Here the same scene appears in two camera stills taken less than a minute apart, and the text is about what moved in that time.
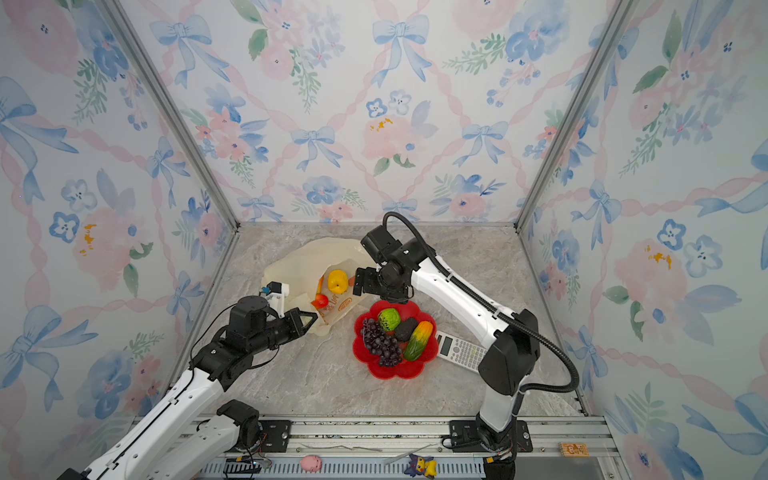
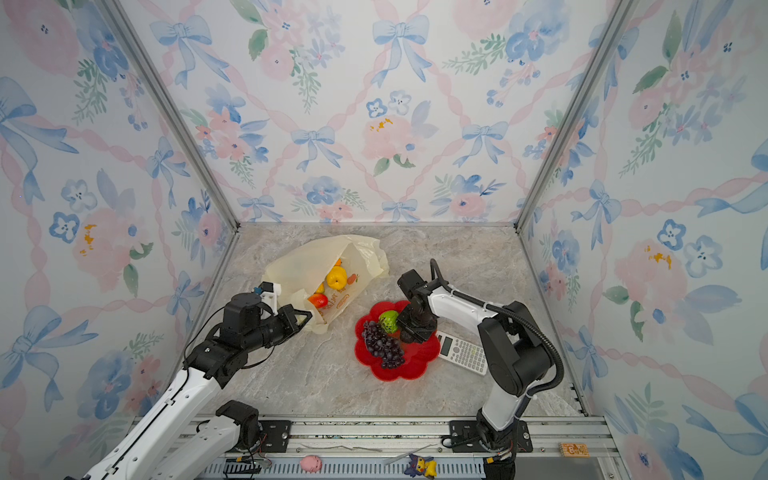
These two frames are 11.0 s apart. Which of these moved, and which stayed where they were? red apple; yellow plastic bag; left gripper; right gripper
Moved: right gripper
Stayed: left gripper; yellow plastic bag; red apple
